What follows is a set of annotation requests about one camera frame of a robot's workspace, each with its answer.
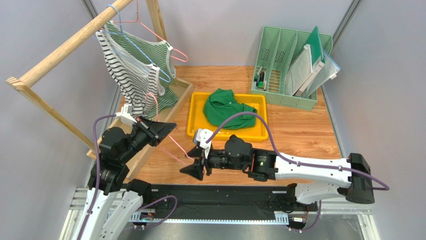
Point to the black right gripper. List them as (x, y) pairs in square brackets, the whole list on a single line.
[(203, 162)]

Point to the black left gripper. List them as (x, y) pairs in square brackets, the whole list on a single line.
[(156, 131)]

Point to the pink wire hanger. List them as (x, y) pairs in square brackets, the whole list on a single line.
[(173, 141), (149, 30)]

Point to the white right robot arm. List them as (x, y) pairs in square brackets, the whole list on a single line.
[(346, 177)]

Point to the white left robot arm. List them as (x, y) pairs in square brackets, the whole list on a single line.
[(110, 202)]

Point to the black white striped tank top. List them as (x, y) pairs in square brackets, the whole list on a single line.
[(134, 78)]

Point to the green white striped tank top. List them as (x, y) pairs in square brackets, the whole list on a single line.
[(143, 70)]

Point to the wooden clothes rack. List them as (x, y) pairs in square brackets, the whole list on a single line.
[(183, 89)]

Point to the yellow plastic tray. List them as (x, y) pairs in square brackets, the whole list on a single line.
[(197, 119)]

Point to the white pen in organizer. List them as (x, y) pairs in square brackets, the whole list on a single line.
[(256, 76)]

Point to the white mesh document pouch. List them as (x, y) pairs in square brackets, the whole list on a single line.
[(299, 71)]

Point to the green plastic file organizer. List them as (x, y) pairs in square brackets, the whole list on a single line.
[(277, 48)]

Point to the green cover book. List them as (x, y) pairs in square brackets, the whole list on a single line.
[(318, 60)]

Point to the clear mesh zip pouch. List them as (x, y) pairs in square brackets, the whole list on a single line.
[(328, 72)]

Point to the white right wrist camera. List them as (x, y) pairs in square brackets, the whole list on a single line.
[(200, 137)]

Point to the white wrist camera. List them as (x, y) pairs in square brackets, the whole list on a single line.
[(200, 137), (124, 115)]

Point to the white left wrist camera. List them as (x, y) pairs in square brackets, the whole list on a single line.
[(124, 115)]

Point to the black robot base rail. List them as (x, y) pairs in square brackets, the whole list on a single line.
[(208, 203)]

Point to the blue wire hanger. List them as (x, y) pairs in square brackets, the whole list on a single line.
[(157, 53)]

